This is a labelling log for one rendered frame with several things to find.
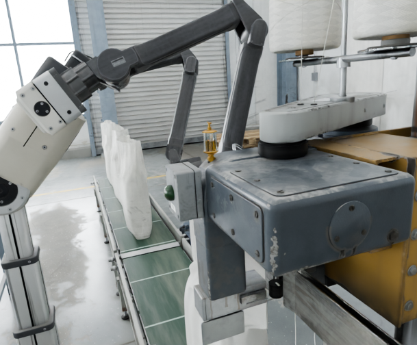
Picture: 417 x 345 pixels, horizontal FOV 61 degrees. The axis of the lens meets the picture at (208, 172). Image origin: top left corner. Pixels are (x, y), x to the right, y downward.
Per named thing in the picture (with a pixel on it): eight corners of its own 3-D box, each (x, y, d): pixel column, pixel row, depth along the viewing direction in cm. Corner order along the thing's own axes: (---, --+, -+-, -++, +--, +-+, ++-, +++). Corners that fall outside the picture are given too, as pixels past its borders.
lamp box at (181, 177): (169, 209, 69) (164, 164, 66) (191, 205, 70) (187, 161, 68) (180, 222, 62) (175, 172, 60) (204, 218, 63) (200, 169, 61)
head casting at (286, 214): (197, 283, 75) (186, 144, 67) (296, 257, 83) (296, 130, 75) (271, 395, 47) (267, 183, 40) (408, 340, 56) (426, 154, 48)
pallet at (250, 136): (207, 142, 694) (206, 134, 691) (263, 135, 726) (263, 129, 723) (220, 148, 618) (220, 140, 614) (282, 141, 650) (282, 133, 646)
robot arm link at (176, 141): (185, 68, 151) (185, 55, 141) (198, 70, 151) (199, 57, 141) (166, 165, 142) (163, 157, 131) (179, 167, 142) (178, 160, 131)
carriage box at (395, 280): (312, 265, 86) (313, 138, 78) (415, 237, 97) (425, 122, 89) (398, 328, 64) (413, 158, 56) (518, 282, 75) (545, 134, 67)
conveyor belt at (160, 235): (98, 185, 441) (96, 178, 439) (129, 180, 454) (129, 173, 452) (122, 266, 240) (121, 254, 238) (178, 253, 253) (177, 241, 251)
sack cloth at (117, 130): (111, 196, 364) (102, 125, 346) (133, 192, 372) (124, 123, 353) (118, 210, 322) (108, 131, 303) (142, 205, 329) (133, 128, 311)
